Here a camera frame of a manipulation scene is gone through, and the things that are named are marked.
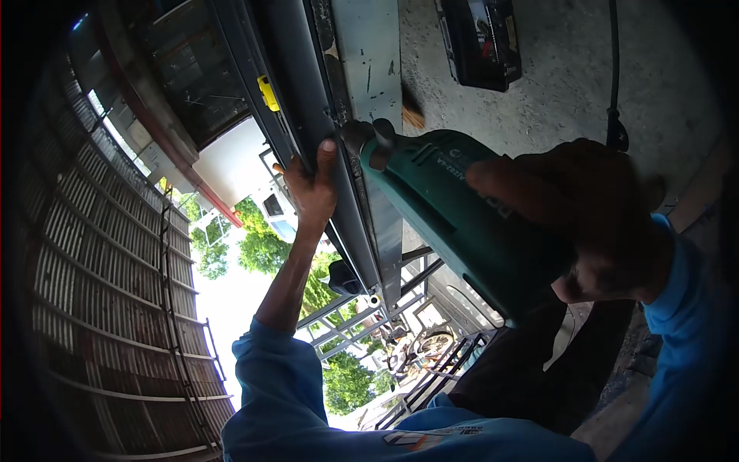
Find grey metal rack frames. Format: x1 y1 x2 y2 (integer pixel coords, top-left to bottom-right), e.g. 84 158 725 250
296 245 504 431

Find corrugated metal roof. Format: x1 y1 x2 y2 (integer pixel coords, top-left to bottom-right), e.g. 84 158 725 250
23 52 236 462

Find person's right fingers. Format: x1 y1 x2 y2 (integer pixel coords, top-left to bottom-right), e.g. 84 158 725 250
465 157 540 216

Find person's left hand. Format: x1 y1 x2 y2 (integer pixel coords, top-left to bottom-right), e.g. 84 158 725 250
273 139 339 233

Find bicycle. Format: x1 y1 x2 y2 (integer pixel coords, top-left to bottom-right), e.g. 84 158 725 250
386 325 458 376

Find brown brush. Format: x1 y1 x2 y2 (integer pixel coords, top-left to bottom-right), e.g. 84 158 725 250
401 81 427 131

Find person's left thumb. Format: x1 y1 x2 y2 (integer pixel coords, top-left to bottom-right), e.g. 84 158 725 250
315 139 338 184

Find dark grey metal frame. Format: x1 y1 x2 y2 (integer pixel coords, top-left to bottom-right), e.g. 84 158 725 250
212 0 383 296

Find person's right hand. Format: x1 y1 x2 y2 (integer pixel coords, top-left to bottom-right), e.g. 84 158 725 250
465 137 675 306

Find light grey steel beam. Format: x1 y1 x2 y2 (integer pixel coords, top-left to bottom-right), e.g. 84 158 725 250
309 0 405 308

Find yellow plastic clip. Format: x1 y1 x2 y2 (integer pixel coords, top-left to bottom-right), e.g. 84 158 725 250
257 74 281 113

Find green electric drill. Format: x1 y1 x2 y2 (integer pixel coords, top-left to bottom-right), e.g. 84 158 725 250
339 118 578 325

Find black tool case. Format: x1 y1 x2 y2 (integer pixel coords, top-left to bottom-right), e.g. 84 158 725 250
434 0 524 93

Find white vehicle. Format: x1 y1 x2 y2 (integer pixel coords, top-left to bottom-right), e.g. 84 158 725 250
254 184 301 244

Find person's left fingers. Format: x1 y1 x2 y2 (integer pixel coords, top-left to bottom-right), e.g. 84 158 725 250
273 157 302 181

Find person's legs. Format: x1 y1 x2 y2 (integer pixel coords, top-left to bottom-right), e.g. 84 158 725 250
447 297 637 437

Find black cable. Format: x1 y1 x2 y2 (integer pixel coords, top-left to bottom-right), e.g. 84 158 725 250
604 0 631 153

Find person's body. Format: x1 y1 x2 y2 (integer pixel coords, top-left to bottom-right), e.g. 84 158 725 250
221 318 598 462

